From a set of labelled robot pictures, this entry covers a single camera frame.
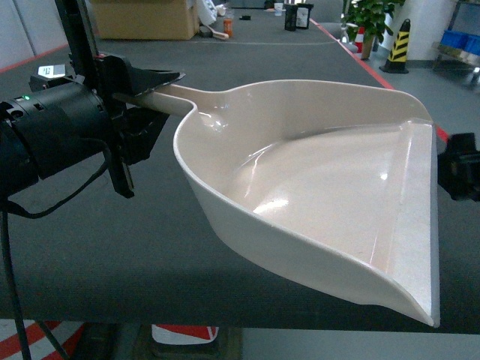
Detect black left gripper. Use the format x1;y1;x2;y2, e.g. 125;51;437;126
14;64;185;198

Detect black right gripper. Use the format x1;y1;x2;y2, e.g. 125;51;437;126
437;133;479;202

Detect beige plastic dustpan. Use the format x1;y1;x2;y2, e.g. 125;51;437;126
122;79;440;327

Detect steel shelf rack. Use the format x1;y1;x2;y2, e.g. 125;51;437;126
432;1;479;87

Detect cardboard box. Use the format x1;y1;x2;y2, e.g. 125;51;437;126
91;0;200;41

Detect orange can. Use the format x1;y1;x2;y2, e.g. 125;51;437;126
223;18;233;38

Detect yellow black traffic cone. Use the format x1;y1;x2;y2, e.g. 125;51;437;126
379;19;411;74

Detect red white traffic cone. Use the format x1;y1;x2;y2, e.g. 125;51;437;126
354;26;365;53

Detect white paper cup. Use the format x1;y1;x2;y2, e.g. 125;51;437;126
274;2;284;17

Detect green potted plant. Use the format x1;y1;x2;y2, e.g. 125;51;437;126
346;0;406;60

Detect black rectangular container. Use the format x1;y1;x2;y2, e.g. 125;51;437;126
284;4;298;32

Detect red white barrier base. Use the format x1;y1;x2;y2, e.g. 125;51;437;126
151;324;220;346

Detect black cable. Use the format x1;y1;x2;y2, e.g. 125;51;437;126
0;136;113;360

